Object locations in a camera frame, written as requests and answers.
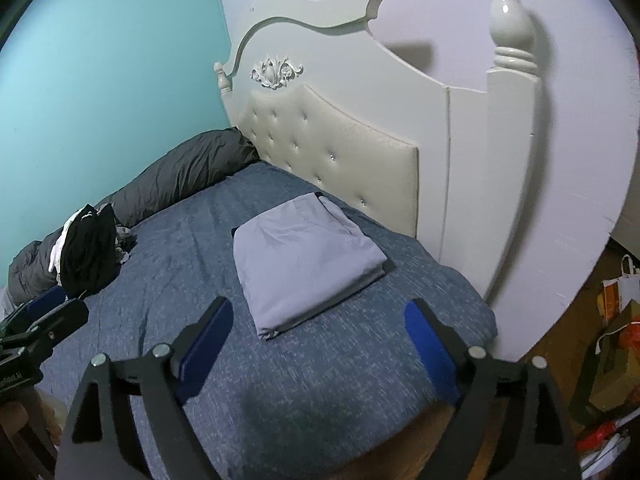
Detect light grey jacket black trim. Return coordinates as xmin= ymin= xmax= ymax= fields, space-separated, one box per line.
xmin=232 ymin=192 xmax=387 ymax=340

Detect black clothes pile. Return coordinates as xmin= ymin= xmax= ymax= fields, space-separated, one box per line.
xmin=54 ymin=203 xmax=137 ymax=299

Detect person's left hand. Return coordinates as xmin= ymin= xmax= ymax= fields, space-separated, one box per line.
xmin=1 ymin=388 xmax=63 ymax=446

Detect light grey sheet at bedside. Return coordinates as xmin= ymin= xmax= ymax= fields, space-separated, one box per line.
xmin=0 ymin=286 xmax=16 ymax=320

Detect dark grey rolled duvet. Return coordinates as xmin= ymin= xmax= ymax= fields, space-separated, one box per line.
xmin=6 ymin=128 xmax=258 ymax=306

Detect white garment in pile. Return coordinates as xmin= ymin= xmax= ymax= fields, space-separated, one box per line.
xmin=48 ymin=208 xmax=82 ymax=285

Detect blue patterned bed sheet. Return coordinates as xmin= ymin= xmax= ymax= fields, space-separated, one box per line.
xmin=41 ymin=162 xmax=497 ymax=479

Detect bags and boxes by bed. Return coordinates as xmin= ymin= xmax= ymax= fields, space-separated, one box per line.
xmin=570 ymin=255 xmax=639 ymax=479

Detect cream tufted headboard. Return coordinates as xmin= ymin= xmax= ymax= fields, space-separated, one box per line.
xmin=215 ymin=0 xmax=540 ymax=296

